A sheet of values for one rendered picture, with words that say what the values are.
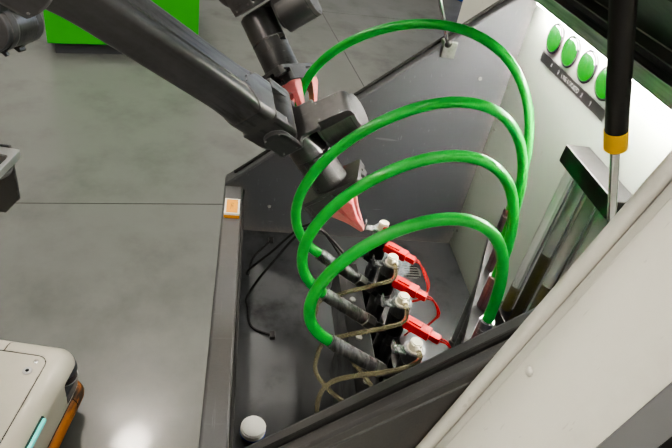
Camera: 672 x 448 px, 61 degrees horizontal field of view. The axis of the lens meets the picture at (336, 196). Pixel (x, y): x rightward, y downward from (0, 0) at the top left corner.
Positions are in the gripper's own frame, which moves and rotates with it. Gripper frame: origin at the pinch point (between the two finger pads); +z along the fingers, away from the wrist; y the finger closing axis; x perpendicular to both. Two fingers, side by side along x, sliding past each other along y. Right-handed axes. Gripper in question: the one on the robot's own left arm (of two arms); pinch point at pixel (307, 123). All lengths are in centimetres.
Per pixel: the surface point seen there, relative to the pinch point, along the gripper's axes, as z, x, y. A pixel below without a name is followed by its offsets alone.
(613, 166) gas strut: 21, -42, -27
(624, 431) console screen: 37, -37, -39
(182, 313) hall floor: 27, 124, 62
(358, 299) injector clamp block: 30.0, 5.0, -1.1
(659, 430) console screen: 36, -40, -40
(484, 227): 22.8, -27.7, -21.1
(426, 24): -3.4, -24.9, -0.2
